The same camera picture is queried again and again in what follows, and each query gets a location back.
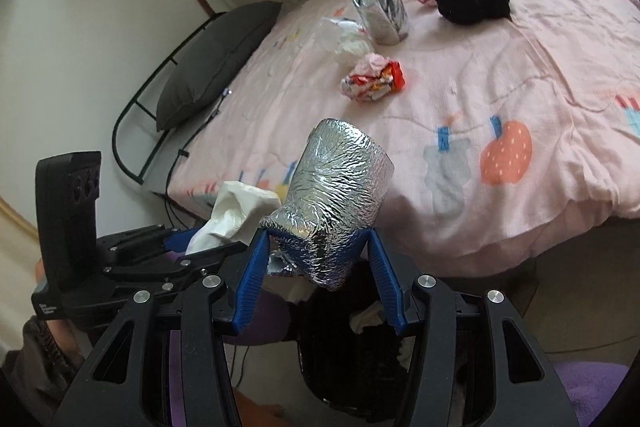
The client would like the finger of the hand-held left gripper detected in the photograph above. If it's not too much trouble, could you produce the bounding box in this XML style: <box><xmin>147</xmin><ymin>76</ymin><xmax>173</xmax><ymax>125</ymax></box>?
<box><xmin>101</xmin><ymin>223</ymin><xmax>202</xmax><ymax>264</ymax></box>
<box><xmin>106</xmin><ymin>242</ymin><xmax>249</xmax><ymax>294</ymax></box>

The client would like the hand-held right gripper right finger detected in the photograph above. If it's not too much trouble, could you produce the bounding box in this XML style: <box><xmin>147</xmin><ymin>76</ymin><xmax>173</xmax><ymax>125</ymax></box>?
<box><xmin>367</xmin><ymin>229</ymin><xmax>588</xmax><ymax>427</ymax></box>

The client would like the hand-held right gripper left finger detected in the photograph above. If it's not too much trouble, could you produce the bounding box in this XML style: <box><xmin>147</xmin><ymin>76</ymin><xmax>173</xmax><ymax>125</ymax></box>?
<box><xmin>52</xmin><ymin>229</ymin><xmax>271</xmax><ymax>427</ymax></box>

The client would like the white tissue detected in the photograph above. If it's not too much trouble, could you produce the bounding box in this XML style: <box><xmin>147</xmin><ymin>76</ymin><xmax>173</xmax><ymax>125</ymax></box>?
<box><xmin>186</xmin><ymin>181</ymin><xmax>282</xmax><ymax>255</ymax></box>

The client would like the black trash bag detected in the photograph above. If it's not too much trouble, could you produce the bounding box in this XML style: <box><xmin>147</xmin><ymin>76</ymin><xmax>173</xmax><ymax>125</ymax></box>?
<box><xmin>295</xmin><ymin>257</ymin><xmax>481</xmax><ymax>419</ymax></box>

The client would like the foil-wrapped cup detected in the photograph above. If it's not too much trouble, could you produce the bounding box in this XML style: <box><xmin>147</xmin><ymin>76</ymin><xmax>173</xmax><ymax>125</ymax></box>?
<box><xmin>259</xmin><ymin>118</ymin><xmax>394</xmax><ymax>292</ymax></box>

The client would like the clear plastic wrap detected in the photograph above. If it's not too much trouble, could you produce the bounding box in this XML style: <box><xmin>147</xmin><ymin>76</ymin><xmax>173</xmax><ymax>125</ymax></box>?
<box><xmin>312</xmin><ymin>16</ymin><xmax>373</xmax><ymax>66</ymax></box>

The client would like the silver foil bag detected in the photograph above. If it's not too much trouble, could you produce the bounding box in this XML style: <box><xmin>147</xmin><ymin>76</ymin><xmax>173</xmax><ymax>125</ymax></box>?
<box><xmin>352</xmin><ymin>0</ymin><xmax>412</xmax><ymax>45</ymax></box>

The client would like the person's left forearm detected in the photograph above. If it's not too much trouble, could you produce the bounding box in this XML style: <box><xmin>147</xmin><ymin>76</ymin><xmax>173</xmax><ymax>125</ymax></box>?
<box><xmin>0</xmin><ymin>317</ymin><xmax>86</xmax><ymax>427</ymax></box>

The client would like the person's left hand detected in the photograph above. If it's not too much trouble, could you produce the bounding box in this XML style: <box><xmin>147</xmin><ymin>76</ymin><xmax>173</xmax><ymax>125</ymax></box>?
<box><xmin>46</xmin><ymin>319</ymin><xmax>85</xmax><ymax>362</ymax></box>

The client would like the person's bare leg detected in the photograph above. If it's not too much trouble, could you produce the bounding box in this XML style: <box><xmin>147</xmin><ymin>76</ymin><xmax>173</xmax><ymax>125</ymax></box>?
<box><xmin>232</xmin><ymin>389</ymin><xmax>286</xmax><ymax>427</ymax></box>

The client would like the grey pillow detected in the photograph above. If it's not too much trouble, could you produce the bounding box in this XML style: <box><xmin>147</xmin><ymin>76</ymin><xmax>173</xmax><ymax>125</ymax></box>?
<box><xmin>156</xmin><ymin>1</ymin><xmax>283</xmax><ymax>132</ymax></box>

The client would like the pink printed blanket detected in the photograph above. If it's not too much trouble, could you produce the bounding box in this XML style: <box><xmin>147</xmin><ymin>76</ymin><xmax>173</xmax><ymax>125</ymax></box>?
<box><xmin>167</xmin><ymin>0</ymin><xmax>640</xmax><ymax>278</ymax></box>

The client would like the black metal bed frame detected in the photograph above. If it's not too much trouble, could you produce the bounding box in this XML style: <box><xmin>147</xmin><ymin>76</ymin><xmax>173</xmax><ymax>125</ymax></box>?
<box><xmin>112</xmin><ymin>12</ymin><xmax>226</xmax><ymax>185</ymax></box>

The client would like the black charging cable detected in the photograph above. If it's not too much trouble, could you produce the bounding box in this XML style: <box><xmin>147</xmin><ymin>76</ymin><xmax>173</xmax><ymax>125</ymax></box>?
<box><xmin>170</xmin><ymin>88</ymin><xmax>232</xmax><ymax>188</ymax></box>
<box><xmin>150</xmin><ymin>107</ymin><xmax>222</xmax><ymax>228</ymax></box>

